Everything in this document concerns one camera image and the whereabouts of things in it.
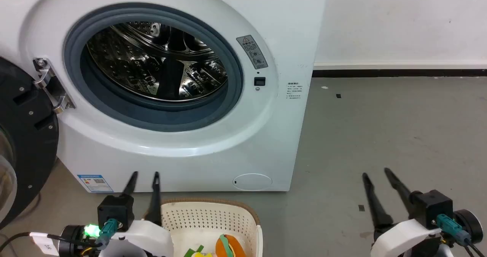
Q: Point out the grey rubber door gasket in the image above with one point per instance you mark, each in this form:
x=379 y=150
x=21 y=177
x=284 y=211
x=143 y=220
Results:
x=213 y=108

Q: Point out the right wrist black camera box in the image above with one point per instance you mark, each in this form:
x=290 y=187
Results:
x=432 y=207

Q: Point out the black washing machine door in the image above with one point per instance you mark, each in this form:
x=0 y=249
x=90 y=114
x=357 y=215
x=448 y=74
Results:
x=30 y=142

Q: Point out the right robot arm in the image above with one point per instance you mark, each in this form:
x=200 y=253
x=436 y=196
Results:
x=470 y=224

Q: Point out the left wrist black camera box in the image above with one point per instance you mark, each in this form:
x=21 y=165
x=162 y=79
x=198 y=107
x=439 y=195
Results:
x=114 y=209

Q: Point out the white front-load washing machine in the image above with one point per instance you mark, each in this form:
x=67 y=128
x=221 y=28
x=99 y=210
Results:
x=198 y=150

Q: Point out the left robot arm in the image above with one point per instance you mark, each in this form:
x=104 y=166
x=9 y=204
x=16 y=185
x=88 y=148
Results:
x=72 y=238

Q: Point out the toy food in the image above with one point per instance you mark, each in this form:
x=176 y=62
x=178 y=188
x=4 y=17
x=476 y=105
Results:
x=228 y=248

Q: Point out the metal door hinge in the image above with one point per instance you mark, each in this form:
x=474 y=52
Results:
x=49 y=82

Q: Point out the white perforated laundry basket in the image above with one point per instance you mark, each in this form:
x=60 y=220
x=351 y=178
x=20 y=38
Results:
x=205 y=219

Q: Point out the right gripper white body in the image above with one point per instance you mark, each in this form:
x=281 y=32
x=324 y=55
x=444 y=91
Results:
x=399 y=238

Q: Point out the oval filter cover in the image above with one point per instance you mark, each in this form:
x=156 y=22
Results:
x=252 y=182

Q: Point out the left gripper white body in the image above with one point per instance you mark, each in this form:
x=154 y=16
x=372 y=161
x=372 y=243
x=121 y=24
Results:
x=148 y=238

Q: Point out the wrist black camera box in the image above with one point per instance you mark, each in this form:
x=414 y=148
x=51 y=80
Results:
x=432 y=207
x=114 y=209

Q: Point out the stainless steel washing machine drum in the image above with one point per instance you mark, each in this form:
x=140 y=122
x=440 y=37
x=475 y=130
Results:
x=152 y=59

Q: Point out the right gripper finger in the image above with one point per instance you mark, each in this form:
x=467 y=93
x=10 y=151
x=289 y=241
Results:
x=397 y=184
x=376 y=207

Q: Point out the blue energy label sticker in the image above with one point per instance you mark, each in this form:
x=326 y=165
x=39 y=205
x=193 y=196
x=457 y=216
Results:
x=95 y=183

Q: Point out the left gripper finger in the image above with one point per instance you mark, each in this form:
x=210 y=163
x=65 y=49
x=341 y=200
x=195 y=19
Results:
x=156 y=203
x=131 y=184

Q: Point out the grey warning sticker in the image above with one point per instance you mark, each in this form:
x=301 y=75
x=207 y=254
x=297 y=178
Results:
x=253 y=52

